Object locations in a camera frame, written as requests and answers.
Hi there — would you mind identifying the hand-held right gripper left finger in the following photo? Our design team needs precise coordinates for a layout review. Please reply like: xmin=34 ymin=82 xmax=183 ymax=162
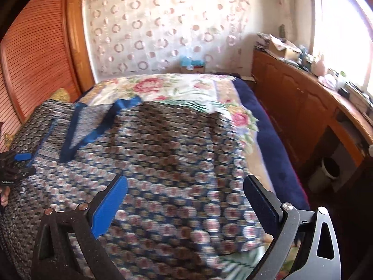
xmin=31 ymin=173 xmax=129 ymax=280

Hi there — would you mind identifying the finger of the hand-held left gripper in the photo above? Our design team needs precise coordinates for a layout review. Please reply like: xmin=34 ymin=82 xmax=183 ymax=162
xmin=0 ymin=152 xmax=32 ymax=164
xmin=11 ymin=166 xmax=36 ymax=179

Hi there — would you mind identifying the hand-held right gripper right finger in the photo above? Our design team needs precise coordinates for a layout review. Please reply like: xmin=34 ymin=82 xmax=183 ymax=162
xmin=243 ymin=175 xmax=342 ymax=280

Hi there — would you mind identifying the navy medallion patterned garment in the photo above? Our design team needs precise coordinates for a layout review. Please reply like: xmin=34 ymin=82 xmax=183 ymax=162
xmin=0 ymin=98 xmax=276 ymax=280

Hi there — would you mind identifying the person's left hand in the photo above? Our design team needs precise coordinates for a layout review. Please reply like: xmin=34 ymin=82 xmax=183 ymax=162
xmin=0 ymin=187 xmax=11 ymax=208

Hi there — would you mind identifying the navy blue blanket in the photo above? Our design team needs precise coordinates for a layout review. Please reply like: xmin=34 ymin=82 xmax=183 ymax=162
xmin=233 ymin=77 xmax=311 ymax=214

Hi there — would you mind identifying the white waste bin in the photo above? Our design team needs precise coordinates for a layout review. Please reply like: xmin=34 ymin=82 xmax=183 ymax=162
xmin=307 ymin=156 xmax=340 ymax=193

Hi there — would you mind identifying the wooden slatted headboard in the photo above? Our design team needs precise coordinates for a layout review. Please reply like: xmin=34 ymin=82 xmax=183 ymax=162
xmin=0 ymin=0 xmax=95 ymax=124

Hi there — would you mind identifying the wooden sideboard cabinet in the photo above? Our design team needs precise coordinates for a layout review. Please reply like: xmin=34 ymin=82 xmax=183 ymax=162
xmin=251 ymin=48 xmax=373 ymax=182

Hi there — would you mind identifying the floral blanket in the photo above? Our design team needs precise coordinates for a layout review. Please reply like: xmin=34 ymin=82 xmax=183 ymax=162
xmin=74 ymin=74 xmax=280 ymax=280

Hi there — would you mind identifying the red and white box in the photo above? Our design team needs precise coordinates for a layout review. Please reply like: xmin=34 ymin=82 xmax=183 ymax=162
xmin=181 ymin=66 xmax=206 ymax=75

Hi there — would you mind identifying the pink bottle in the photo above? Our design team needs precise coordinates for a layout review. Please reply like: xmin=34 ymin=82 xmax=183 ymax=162
xmin=312 ymin=55 xmax=328 ymax=75

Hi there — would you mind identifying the open cardboard box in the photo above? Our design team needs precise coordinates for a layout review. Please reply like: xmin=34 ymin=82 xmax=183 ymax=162
xmin=266 ymin=33 xmax=302 ymax=60

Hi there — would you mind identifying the blue tissue box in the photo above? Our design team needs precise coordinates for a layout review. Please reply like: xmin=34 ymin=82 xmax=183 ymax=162
xmin=179 ymin=55 xmax=206 ymax=67

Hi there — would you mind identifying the sheer circle patterned curtain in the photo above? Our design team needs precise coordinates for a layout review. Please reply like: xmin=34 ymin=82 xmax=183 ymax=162
xmin=83 ymin=0 xmax=281 ymax=78

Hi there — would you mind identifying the bright window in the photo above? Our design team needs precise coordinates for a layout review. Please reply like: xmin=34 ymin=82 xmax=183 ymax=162
xmin=309 ymin=0 xmax=373 ymax=88

